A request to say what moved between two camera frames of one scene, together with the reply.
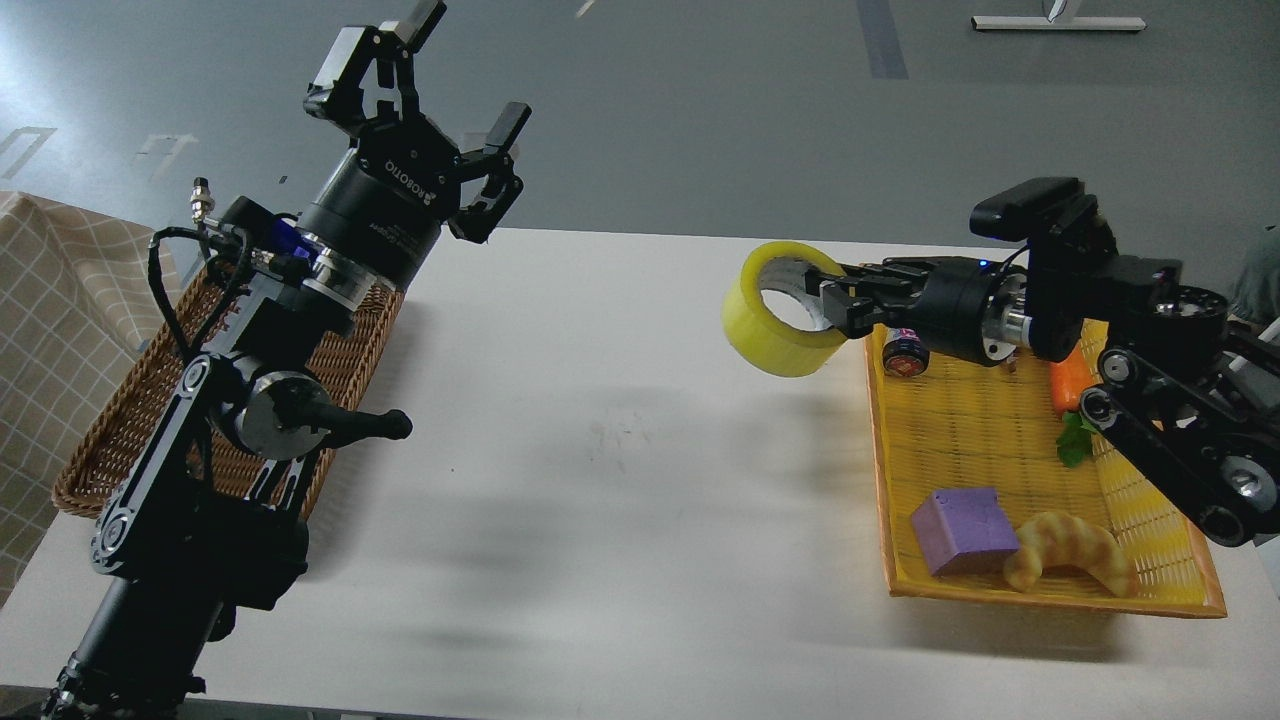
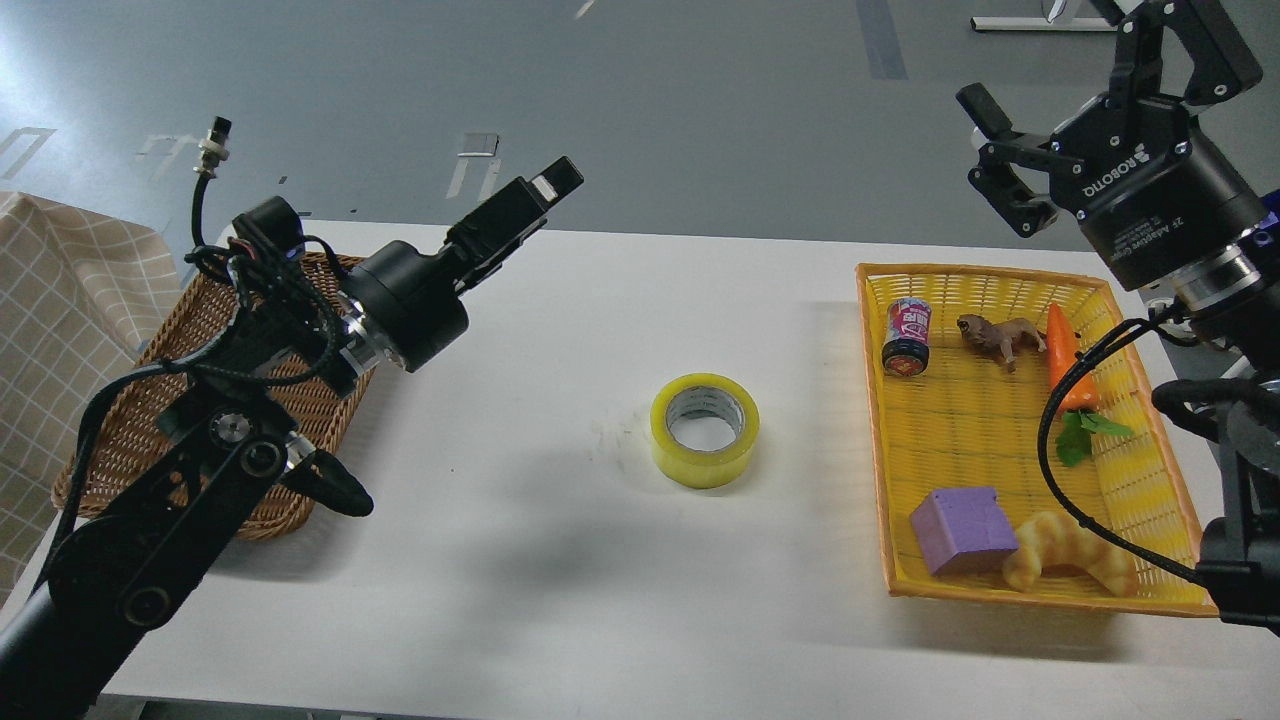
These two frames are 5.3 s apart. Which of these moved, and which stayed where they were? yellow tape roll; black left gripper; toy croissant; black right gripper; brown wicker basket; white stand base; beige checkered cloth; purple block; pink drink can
Moved: yellow tape roll; black left gripper; black right gripper
Stayed: white stand base; toy croissant; beige checkered cloth; pink drink can; purple block; brown wicker basket
